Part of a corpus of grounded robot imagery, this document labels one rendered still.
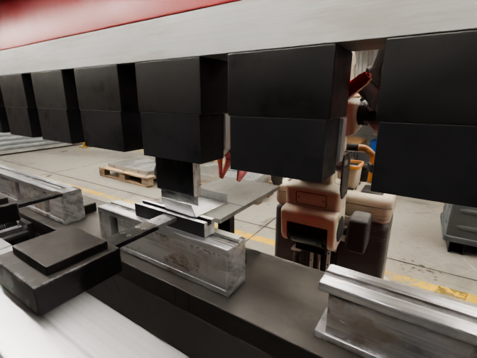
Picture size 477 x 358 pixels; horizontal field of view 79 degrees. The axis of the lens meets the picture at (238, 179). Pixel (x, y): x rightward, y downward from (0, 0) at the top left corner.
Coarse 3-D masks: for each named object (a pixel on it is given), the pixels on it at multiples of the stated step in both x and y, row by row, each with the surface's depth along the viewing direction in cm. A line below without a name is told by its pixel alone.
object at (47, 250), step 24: (168, 216) 56; (48, 240) 40; (72, 240) 40; (96, 240) 40; (120, 240) 47; (0, 264) 37; (24, 264) 37; (48, 264) 34; (72, 264) 37; (96, 264) 38; (120, 264) 41; (24, 288) 34; (48, 288) 33; (72, 288) 36
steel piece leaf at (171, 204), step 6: (162, 198) 59; (168, 204) 59; (174, 204) 58; (180, 204) 57; (186, 204) 56; (174, 210) 59; (180, 210) 58; (186, 210) 57; (192, 210) 55; (192, 216) 57
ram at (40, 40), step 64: (0, 0) 72; (64, 0) 58; (128, 0) 48; (192, 0) 42; (256, 0) 36; (320, 0) 32; (384, 0) 29; (448, 0) 27; (0, 64) 80; (64, 64) 63; (128, 64) 54
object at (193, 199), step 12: (156, 168) 59; (168, 168) 57; (180, 168) 55; (192, 168) 53; (168, 180) 58; (180, 180) 56; (192, 180) 54; (168, 192) 60; (180, 192) 56; (192, 192) 55; (192, 204) 57
